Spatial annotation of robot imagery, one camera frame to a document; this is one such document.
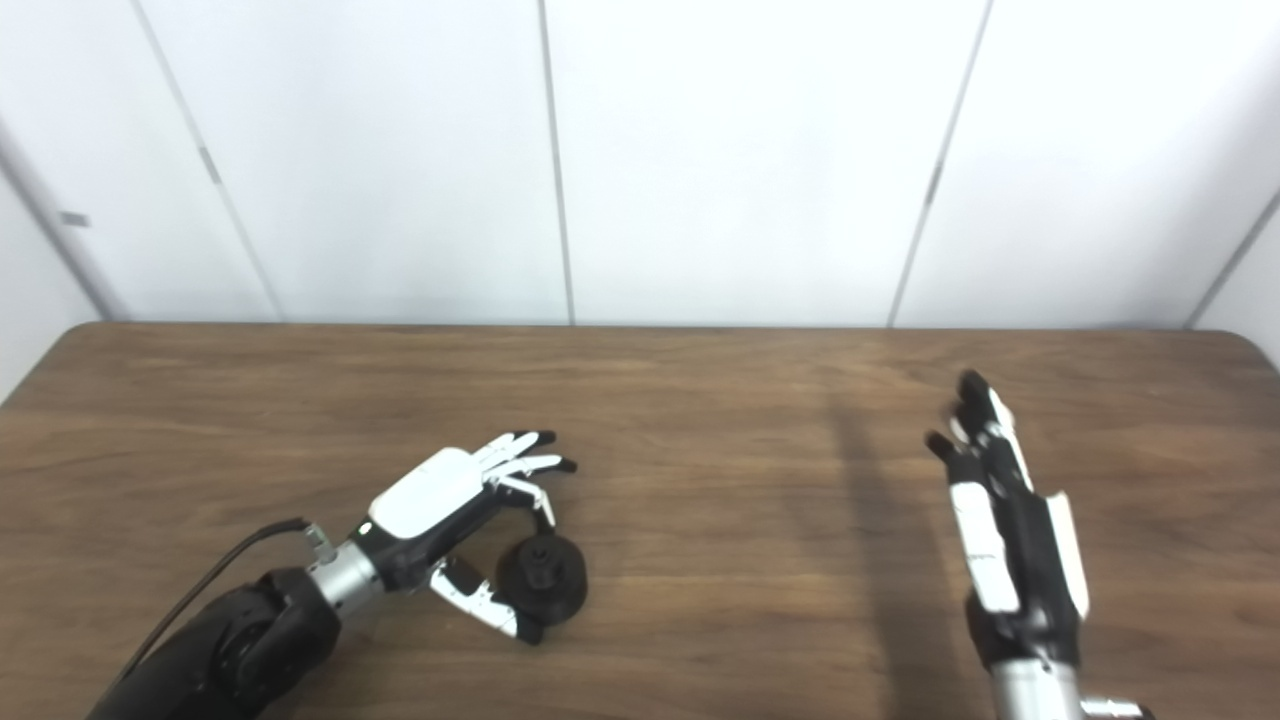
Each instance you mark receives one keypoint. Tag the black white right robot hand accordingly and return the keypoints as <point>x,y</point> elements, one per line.
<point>1030,560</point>

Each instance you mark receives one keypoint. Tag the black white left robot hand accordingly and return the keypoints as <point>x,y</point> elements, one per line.
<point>430,495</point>

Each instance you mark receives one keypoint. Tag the round black part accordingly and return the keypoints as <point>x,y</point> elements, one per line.
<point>550,585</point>

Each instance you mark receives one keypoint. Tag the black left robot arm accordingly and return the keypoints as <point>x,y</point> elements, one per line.
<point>250,640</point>

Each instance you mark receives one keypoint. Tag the small grey wall tag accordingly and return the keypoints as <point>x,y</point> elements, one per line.
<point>75,219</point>

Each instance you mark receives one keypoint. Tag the grey wall corner post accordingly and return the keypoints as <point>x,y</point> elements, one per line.
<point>55,220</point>

